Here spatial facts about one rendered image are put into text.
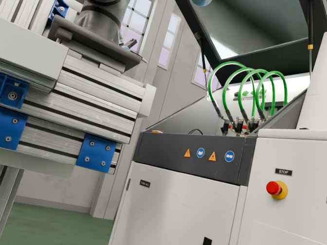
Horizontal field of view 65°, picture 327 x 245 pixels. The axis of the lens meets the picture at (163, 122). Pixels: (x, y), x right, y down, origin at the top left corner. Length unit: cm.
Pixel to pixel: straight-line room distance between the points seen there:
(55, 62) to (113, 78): 20
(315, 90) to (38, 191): 330
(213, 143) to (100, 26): 56
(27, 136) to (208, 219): 61
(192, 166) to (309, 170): 43
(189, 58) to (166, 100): 92
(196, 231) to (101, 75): 61
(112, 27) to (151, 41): 343
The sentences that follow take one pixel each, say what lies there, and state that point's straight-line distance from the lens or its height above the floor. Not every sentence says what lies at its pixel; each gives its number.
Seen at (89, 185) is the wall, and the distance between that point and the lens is 384.
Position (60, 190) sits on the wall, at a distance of 376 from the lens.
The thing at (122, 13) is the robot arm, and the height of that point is 116.
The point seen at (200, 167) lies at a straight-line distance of 99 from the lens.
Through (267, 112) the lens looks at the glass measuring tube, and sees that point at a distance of 154.
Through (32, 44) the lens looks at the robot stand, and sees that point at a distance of 55.
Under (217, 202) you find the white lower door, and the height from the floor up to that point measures 72.
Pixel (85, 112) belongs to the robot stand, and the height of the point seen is 86.
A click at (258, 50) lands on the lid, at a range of 161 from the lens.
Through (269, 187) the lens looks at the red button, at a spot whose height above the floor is 80.
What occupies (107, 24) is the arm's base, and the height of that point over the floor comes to 110.
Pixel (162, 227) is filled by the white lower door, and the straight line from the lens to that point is 109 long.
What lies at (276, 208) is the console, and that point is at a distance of 80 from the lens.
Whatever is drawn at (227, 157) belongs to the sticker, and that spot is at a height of 87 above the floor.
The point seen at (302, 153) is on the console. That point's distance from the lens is 80.
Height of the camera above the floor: 76
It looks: 11 degrees up
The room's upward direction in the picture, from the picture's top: 15 degrees clockwise
